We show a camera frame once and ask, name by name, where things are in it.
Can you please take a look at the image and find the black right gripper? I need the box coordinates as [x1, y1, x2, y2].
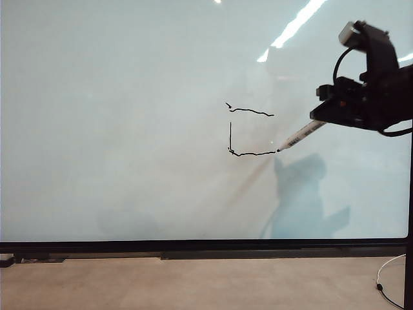
[309, 67, 405, 132]

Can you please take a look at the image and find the white whiteboard marker pen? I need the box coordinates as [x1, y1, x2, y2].
[276, 119, 326, 153]

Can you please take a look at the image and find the black whiteboard pen tray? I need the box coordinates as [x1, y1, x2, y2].
[160, 250, 407, 261]

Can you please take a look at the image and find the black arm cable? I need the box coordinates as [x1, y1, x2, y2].
[376, 118, 413, 138]

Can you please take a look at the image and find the black camera cable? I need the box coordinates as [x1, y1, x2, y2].
[332, 47, 353, 85]

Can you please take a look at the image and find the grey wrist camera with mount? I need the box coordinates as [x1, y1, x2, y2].
[337, 20, 401, 85]

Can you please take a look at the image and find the white cable with black bead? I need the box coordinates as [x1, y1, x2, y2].
[376, 253, 408, 310]

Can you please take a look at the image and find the glass whiteboard with black frame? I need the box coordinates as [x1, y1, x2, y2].
[0, 0, 413, 254]

